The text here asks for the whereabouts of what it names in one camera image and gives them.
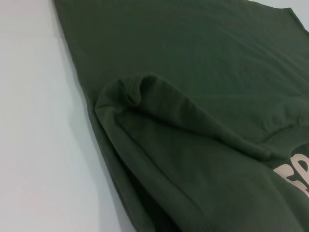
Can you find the dark green shirt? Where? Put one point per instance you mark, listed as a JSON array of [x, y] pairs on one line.
[[193, 108]]

